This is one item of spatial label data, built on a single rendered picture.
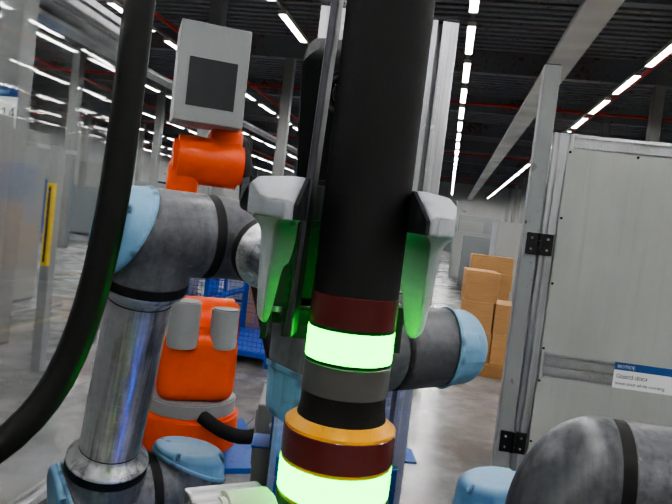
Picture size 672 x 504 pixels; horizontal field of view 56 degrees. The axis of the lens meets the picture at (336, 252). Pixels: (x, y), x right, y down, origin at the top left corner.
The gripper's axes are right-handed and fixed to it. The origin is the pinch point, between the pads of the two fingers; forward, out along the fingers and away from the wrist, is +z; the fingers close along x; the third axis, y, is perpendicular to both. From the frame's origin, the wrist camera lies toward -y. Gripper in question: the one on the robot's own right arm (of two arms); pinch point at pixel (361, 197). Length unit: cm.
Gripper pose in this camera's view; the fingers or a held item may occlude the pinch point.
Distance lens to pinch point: 22.7
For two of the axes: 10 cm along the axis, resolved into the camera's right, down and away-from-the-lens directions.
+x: -9.9, -1.1, -0.5
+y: -1.2, 9.9, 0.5
